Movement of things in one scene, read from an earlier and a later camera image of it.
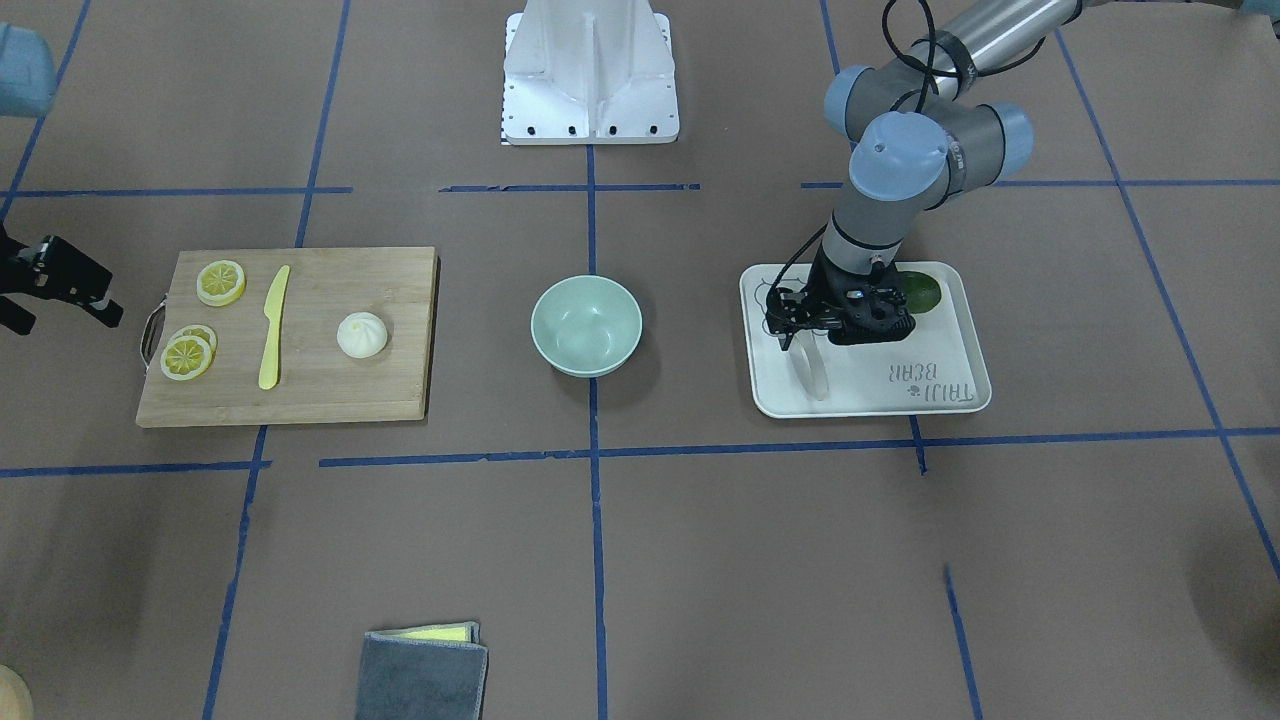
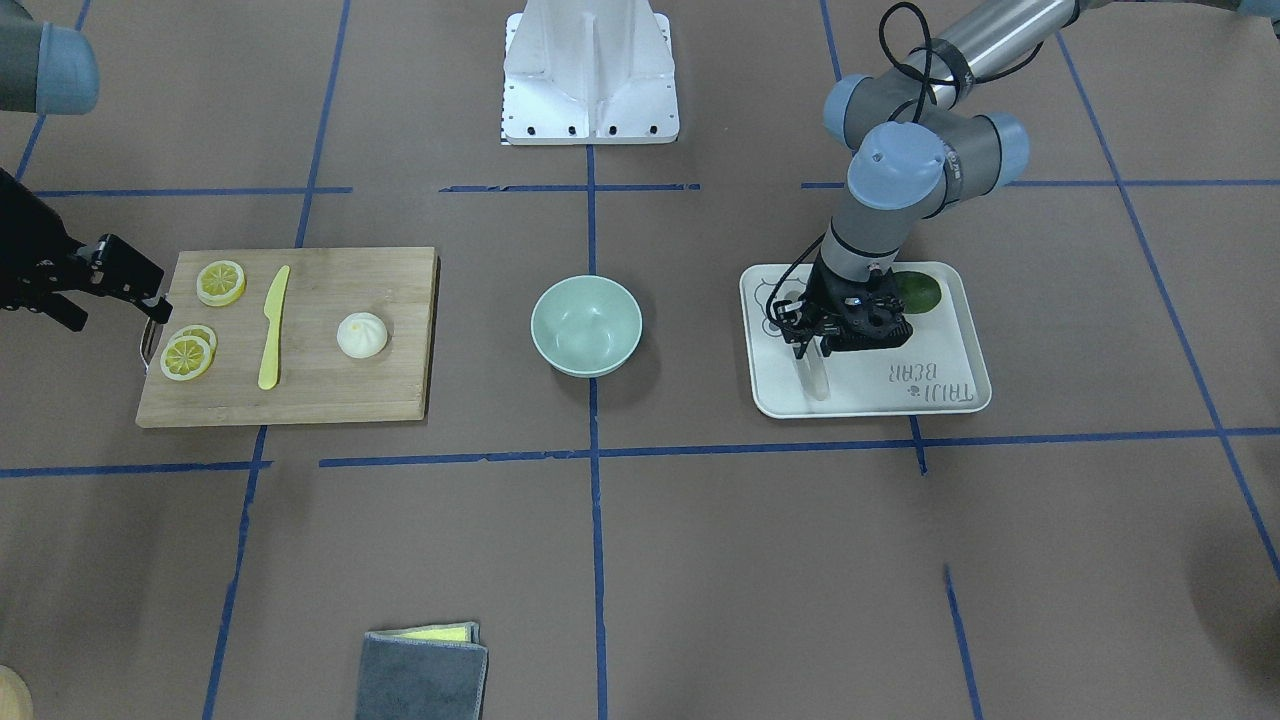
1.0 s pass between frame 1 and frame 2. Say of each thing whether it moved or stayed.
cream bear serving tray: stayed
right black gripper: moved
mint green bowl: stayed
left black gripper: stayed
